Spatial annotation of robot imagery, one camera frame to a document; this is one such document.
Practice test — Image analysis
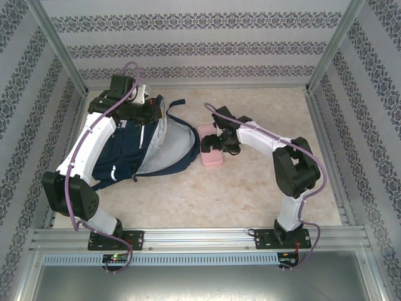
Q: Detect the pink pencil case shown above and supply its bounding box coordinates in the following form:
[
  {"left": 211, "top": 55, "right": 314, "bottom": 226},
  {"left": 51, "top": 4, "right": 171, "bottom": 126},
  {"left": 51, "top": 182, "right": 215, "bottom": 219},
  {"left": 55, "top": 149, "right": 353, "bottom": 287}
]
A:
[{"left": 197, "top": 124, "right": 224, "bottom": 167}]

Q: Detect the navy blue backpack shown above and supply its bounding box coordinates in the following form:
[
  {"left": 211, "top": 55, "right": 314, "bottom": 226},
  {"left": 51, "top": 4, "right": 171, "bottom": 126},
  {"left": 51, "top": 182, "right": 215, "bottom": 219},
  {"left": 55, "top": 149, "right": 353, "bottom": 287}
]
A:
[{"left": 89, "top": 93, "right": 201, "bottom": 192}]

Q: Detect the grey metal shelf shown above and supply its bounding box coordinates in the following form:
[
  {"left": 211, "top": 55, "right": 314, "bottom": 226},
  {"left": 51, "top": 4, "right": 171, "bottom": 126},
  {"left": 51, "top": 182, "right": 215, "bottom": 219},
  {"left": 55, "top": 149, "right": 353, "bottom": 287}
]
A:
[{"left": 18, "top": 250, "right": 385, "bottom": 301}]

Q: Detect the aluminium left table rail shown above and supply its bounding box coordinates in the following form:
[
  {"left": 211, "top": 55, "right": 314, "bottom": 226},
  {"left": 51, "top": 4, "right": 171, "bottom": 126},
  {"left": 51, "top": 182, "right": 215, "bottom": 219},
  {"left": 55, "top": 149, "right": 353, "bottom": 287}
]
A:
[{"left": 42, "top": 90, "right": 90, "bottom": 229}]

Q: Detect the aluminium table rail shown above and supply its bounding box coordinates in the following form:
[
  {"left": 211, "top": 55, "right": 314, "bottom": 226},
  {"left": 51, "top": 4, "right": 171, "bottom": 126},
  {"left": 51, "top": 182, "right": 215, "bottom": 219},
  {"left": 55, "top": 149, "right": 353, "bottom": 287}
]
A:
[
  {"left": 305, "top": 89, "right": 357, "bottom": 226},
  {"left": 42, "top": 90, "right": 90, "bottom": 229}
]

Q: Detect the aluminium mounting rail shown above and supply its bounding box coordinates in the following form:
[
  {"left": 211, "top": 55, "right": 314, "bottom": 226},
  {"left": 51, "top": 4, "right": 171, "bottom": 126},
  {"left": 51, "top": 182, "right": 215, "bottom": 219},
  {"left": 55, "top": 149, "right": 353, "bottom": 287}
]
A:
[{"left": 29, "top": 227, "right": 367, "bottom": 251}]

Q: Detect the aluminium right table rail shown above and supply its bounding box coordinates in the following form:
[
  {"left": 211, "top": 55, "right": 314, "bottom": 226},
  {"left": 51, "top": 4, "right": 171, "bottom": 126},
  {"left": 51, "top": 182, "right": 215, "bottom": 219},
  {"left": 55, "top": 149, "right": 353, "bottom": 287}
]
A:
[{"left": 305, "top": 89, "right": 357, "bottom": 226}]

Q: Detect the aluminium left frame post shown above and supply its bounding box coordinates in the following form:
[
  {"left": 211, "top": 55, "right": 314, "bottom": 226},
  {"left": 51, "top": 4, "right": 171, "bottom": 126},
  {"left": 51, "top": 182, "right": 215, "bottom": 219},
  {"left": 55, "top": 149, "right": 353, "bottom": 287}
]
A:
[{"left": 26, "top": 0, "right": 90, "bottom": 95}]

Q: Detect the aluminium frame post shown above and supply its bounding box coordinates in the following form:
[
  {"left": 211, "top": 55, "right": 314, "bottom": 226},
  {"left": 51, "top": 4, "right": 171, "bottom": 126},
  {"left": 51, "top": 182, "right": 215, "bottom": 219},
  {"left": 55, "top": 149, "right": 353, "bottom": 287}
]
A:
[
  {"left": 305, "top": 0, "right": 367, "bottom": 95},
  {"left": 26, "top": 0, "right": 90, "bottom": 95}
]

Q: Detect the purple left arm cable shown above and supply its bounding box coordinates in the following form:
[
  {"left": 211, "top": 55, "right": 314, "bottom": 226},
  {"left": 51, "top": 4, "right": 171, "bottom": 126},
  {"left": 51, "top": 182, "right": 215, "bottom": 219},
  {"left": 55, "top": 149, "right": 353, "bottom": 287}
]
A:
[{"left": 65, "top": 61, "right": 141, "bottom": 275}]

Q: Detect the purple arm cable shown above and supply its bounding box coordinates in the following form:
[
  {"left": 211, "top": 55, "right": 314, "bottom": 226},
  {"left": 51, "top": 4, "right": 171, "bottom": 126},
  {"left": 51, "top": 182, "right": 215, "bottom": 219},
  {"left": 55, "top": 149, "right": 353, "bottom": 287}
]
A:
[
  {"left": 203, "top": 102, "right": 329, "bottom": 272},
  {"left": 65, "top": 61, "right": 141, "bottom": 275}
]

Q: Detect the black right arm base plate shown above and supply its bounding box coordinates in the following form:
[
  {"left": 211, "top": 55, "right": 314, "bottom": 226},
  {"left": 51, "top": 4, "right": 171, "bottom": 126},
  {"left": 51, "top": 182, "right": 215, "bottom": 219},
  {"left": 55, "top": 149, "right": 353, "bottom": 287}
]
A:
[{"left": 254, "top": 228, "right": 312, "bottom": 251}]

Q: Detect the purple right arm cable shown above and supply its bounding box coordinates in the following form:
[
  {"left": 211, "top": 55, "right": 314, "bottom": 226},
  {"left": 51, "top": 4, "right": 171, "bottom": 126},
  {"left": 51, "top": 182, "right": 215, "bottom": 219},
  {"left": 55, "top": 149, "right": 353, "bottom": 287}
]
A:
[{"left": 203, "top": 102, "right": 329, "bottom": 272}]

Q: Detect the grey slotted cable duct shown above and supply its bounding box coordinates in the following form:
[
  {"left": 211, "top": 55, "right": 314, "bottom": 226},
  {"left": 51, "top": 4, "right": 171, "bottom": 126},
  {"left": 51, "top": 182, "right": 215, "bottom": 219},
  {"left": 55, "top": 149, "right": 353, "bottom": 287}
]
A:
[{"left": 42, "top": 253, "right": 279, "bottom": 267}]

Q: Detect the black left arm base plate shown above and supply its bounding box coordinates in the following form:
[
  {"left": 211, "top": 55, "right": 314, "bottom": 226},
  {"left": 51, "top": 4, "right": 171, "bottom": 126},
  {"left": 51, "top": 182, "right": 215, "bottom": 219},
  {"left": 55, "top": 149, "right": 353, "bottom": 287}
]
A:
[{"left": 87, "top": 230, "right": 145, "bottom": 251}]

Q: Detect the aluminium right frame post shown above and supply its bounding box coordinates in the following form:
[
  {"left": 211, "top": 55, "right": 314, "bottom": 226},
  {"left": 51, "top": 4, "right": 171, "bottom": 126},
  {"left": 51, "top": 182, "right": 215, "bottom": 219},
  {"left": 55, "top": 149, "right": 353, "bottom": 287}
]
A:
[{"left": 305, "top": 0, "right": 367, "bottom": 95}]

